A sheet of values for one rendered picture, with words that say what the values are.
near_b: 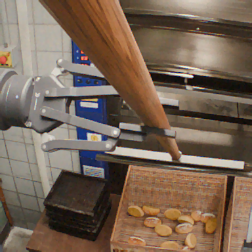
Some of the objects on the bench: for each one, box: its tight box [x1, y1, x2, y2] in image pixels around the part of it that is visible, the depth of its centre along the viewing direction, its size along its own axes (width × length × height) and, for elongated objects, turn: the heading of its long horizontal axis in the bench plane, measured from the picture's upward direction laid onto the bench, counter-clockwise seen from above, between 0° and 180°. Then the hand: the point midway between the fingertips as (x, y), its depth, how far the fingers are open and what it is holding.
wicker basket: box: [110, 165, 228, 252], centre depth 199 cm, size 49×56×28 cm
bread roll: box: [164, 209, 182, 220], centre depth 214 cm, size 6×10×7 cm
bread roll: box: [154, 224, 172, 237], centre depth 204 cm, size 6×10×7 cm
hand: (151, 116), depth 51 cm, fingers closed on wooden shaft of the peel, 3 cm apart
